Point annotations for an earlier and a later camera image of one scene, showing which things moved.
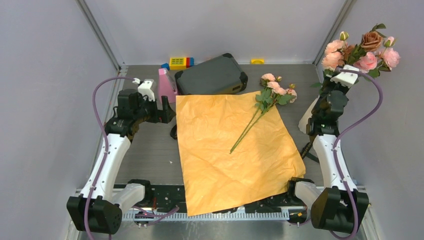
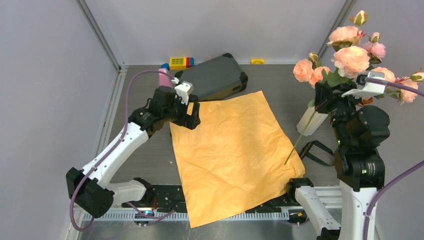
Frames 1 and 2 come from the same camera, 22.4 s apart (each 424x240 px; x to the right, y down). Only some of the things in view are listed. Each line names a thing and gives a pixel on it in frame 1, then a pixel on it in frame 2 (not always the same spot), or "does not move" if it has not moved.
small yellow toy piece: x=257 y=61 does not move
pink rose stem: x=388 y=58 to x=376 y=50
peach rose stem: x=334 y=56 to x=403 y=96
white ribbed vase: x=303 y=123 does not move
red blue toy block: x=190 y=62 does not move
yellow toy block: x=177 y=63 does not move
